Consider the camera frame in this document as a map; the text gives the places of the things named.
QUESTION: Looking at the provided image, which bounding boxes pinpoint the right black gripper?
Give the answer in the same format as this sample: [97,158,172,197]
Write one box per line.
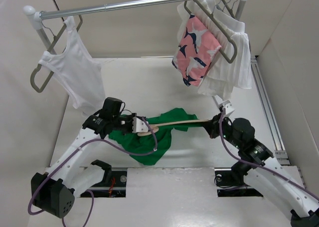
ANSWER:
[202,112,243,149]

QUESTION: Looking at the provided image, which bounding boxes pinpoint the beige wooden hanger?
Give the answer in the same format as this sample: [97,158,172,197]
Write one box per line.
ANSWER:
[150,119,209,133]

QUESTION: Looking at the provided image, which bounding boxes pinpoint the green t shirt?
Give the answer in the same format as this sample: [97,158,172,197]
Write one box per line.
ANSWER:
[108,108,200,166]

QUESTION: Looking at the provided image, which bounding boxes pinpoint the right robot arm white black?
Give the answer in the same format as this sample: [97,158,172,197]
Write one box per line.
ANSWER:
[203,113,319,227]

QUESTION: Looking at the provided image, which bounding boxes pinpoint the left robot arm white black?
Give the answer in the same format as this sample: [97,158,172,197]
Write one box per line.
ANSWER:
[27,97,140,219]

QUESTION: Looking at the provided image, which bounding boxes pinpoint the grey hanger left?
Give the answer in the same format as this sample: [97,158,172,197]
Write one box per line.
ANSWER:
[30,11,83,93]

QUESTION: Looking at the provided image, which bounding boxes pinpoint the grey hanger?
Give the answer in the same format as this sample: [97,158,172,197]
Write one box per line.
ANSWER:
[183,0,241,63]
[30,11,83,93]

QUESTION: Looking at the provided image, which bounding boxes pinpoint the grey hanger right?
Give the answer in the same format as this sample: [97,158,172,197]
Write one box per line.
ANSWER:
[183,0,241,63]

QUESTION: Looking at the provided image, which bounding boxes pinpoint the white pleated skirt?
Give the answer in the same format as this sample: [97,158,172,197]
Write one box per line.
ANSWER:
[177,0,252,100]

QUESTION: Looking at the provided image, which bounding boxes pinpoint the white tank top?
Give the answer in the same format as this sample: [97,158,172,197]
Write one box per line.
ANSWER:
[47,16,106,116]

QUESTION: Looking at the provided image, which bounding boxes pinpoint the pink patterned shorts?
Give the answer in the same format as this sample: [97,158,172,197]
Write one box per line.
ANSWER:
[171,14,221,87]

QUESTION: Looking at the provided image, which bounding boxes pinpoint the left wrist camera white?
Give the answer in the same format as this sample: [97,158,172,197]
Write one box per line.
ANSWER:
[132,116,149,133]

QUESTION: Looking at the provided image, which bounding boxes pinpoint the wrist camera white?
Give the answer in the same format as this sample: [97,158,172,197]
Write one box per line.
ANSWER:
[132,116,149,133]
[218,100,235,117]

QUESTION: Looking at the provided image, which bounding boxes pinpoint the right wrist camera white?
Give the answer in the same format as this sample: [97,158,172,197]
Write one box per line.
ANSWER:
[218,100,235,117]

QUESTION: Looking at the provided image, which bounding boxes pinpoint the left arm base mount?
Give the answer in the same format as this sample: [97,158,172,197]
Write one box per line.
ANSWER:
[84,160,127,198]

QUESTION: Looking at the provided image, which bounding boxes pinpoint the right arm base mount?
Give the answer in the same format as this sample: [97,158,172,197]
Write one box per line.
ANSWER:
[214,162,263,197]

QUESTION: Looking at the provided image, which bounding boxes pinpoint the aluminium frame rail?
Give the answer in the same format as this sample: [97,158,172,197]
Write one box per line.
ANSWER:
[251,58,291,166]

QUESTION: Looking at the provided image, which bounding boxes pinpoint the silver clothes rail bar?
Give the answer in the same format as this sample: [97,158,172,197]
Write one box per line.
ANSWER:
[39,0,188,20]

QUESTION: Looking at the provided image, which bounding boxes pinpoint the left white rack post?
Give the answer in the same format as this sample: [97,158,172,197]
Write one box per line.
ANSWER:
[23,5,51,49]

